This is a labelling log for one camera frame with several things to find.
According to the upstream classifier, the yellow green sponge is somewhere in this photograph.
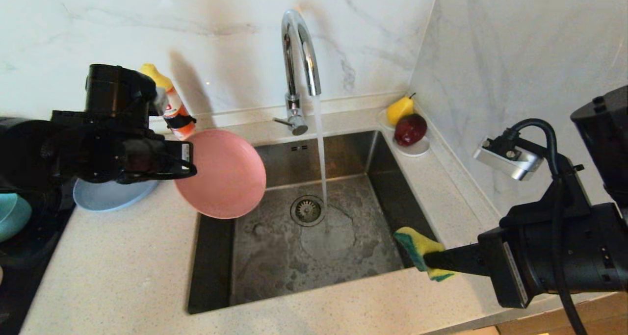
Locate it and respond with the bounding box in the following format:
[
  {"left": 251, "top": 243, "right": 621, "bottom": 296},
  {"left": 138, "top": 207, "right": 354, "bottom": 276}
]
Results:
[{"left": 393, "top": 227, "right": 457, "bottom": 283}]

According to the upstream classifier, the pink plate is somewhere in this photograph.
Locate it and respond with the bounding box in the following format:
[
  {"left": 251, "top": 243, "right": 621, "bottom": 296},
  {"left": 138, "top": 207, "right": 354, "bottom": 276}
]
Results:
[{"left": 175, "top": 129, "right": 267, "bottom": 220}]

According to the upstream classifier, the teal bowl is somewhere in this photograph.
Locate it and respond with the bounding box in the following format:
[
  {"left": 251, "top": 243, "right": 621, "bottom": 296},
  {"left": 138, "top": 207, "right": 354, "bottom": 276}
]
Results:
[{"left": 0, "top": 193, "right": 33, "bottom": 242}]

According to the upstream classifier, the stainless steel sink basin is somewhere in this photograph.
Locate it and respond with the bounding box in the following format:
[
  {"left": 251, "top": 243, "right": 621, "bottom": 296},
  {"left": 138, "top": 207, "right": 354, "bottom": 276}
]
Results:
[{"left": 186, "top": 130, "right": 448, "bottom": 314}]

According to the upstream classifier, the orange dish soap bottle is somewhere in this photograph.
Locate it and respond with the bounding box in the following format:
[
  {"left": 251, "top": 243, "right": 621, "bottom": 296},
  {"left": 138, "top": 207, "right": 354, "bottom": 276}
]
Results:
[{"left": 139, "top": 63, "right": 197, "bottom": 140}]

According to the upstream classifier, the round metal drain strainer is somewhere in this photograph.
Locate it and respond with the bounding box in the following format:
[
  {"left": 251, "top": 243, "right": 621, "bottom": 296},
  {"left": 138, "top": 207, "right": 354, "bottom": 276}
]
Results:
[{"left": 290, "top": 196, "right": 327, "bottom": 227}]

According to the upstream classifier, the chrome gooseneck faucet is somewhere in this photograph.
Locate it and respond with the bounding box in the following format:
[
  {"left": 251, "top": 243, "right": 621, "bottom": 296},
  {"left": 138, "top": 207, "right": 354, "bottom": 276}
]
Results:
[{"left": 273, "top": 10, "right": 323, "bottom": 137}]

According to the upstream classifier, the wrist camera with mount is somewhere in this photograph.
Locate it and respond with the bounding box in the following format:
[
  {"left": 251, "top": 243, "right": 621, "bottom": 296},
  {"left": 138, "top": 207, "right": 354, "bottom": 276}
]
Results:
[
  {"left": 473, "top": 135, "right": 545, "bottom": 181},
  {"left": 84, "top": 64, "right": 168, "bottom": 125}
]

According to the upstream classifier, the blue plate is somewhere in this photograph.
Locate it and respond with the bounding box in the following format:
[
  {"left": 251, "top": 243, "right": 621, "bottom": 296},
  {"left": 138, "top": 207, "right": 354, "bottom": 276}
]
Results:
[{"left": 73, "top": 178, "right": 160, "bottom": 212}]

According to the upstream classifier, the running water stream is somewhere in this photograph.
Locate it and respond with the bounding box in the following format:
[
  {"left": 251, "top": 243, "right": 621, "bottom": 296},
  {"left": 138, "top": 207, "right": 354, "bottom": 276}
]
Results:
[{"left": 313, "top": 96, "right": 331, "bottom": 233}]

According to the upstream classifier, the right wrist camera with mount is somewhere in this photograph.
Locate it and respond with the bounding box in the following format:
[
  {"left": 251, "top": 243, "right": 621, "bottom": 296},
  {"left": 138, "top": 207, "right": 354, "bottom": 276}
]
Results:
[{"left": 473, "top": 135, "right": 545, "bottom": 181}]

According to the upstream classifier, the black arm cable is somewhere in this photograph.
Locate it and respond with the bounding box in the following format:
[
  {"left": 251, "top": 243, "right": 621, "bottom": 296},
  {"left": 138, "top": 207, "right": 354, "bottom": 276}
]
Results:
[{"left": 491, "top": 118, "right": 589, "bottom": 335}]

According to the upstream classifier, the black glass cooktop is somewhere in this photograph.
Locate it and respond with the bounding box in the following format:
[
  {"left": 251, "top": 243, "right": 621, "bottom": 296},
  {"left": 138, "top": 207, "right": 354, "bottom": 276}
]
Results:
[{"left": 0, "top": 198, "right": 77, "bottom": 335}]

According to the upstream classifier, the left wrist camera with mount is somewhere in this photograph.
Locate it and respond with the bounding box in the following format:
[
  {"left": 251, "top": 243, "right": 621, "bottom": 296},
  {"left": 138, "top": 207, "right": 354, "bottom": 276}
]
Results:
[{"left": 84, "top": 64, "right": 168, "bottom": 125}]

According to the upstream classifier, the dark red apple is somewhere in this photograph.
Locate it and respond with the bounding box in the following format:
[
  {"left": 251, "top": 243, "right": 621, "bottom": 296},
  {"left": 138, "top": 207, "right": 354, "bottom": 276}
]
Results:
[{"left": 394, "top": 113, "right": 428, "bottom": 147}]

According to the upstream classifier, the small white dish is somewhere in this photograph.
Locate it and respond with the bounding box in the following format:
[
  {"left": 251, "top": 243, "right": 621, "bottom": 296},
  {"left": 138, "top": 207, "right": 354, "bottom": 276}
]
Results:
[{"left": 377, "top": 108, "right": 431, "bottom": 157}]

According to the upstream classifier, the yellow pear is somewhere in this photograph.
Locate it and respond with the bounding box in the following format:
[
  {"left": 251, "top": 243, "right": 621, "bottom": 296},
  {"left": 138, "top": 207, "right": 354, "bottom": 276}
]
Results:
[{"left": 387, "top": 93, "right": 416, "bottom": 127}]

